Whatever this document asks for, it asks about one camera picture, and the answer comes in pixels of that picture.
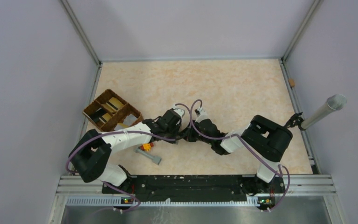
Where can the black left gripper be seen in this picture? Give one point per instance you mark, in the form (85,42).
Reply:
(177,127)

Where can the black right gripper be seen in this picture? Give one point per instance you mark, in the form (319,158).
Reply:
(188,135)

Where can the brown woven divided basket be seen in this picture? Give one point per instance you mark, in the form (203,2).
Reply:
(109,112)

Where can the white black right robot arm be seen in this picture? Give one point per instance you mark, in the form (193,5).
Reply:
(269,139)

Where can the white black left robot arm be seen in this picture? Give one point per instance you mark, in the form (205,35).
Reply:
(91,155)

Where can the gold card in basket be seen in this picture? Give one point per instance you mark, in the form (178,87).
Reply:
(113,105)

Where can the black shiny credit card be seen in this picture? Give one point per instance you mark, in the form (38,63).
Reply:
(100,116)

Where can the grey plastic toy bolt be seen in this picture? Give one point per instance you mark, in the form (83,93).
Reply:
(155,159)

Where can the small wooden block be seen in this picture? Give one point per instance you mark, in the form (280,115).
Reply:
(291,82)

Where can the silver metal tube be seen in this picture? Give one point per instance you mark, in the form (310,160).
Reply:
(332,104)

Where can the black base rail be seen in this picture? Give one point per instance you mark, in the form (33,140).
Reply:
(197,188)

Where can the black clamp bracket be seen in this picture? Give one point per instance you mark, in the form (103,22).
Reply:
(295,120)

